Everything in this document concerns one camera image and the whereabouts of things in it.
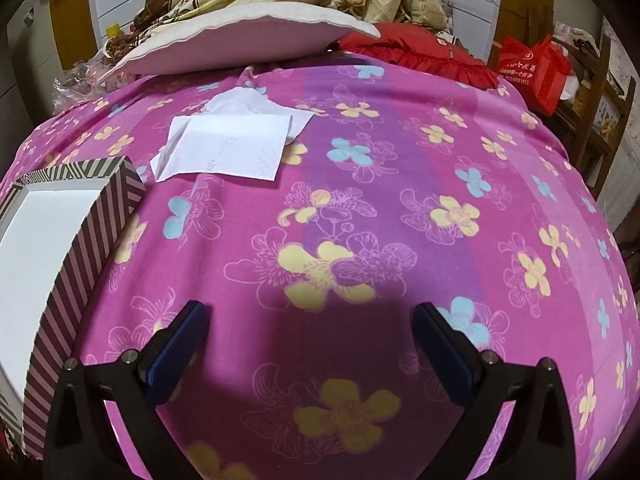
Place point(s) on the wooden chair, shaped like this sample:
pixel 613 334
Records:
pixel 590 110

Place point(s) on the crumpled white tissue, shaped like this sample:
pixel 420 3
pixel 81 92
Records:
pixel 240 102

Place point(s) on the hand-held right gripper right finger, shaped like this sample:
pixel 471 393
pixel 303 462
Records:
pixel 445 355

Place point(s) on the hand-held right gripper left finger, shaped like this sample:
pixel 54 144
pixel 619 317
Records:
pixel 175 345

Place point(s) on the white paper sheet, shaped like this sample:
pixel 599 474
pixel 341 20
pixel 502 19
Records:
pixel 230 145

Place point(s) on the clear plastic bags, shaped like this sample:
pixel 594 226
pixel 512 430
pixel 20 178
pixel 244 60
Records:
pixel 80 77

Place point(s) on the pink floral bedsheet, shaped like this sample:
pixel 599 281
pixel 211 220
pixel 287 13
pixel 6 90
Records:
pixel 400 210

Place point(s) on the pink white pillow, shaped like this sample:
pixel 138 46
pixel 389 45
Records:
pixel 225 45

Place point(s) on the red ruffled pillow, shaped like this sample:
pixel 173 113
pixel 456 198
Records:
pixel 415 45

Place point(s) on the red shopping bag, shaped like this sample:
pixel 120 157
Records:
pixel 535 75

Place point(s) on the striped cardboard box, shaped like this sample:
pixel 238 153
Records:
pixel 100 240

